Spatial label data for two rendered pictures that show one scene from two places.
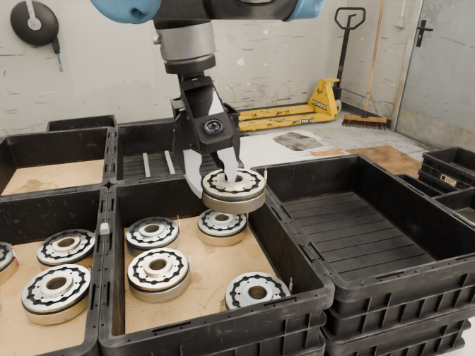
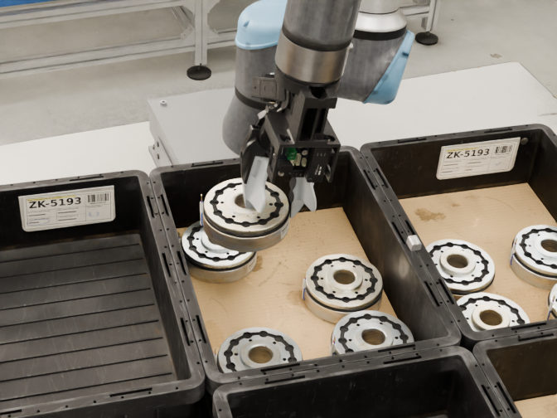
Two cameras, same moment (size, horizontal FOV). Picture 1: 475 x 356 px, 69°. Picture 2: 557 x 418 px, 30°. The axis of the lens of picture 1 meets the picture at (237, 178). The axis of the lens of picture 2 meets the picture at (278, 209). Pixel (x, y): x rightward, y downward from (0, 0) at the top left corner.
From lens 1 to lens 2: 155 cm
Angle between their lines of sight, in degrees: 114
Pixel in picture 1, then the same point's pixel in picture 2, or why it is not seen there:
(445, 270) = (18, 186)
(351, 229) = (26, 370)
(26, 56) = not seen: outside the picture
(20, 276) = (531, 313)
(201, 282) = (287, 291)
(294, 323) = (189, 197)
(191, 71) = not seen: hidden behind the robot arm
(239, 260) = (234, 318)
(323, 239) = (89, 352)
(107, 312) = (361, 165)
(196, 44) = not seen: hidden behind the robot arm
